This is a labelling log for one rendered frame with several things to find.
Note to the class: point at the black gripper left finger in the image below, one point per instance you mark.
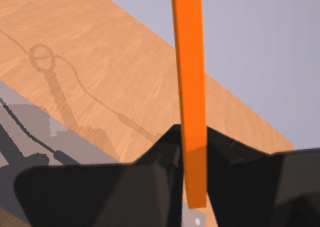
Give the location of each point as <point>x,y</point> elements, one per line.
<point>147,192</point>

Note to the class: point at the grey ring with orange handle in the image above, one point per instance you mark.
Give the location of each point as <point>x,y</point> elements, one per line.
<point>188,32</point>

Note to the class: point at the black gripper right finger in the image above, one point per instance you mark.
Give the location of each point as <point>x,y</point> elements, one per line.
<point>250,188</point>

